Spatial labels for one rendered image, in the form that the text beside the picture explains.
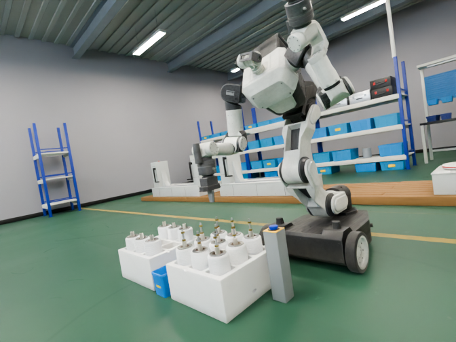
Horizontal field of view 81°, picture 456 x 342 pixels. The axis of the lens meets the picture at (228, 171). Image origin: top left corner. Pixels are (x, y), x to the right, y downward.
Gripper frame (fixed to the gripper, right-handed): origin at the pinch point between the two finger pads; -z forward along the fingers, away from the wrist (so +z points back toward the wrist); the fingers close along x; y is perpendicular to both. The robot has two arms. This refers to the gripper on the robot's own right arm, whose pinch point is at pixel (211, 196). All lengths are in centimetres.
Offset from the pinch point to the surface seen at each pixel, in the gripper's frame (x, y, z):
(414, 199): -183, 64, -43
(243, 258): 2.4, 16.1, -28.5
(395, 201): -185, 49, -45
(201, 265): 15.2, 2.3, -28.6
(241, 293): 10.3, 18.7, -40.4
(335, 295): -16, 49, -48
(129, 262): 15, -62, -36
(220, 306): 20.7, 15.6, -41.3
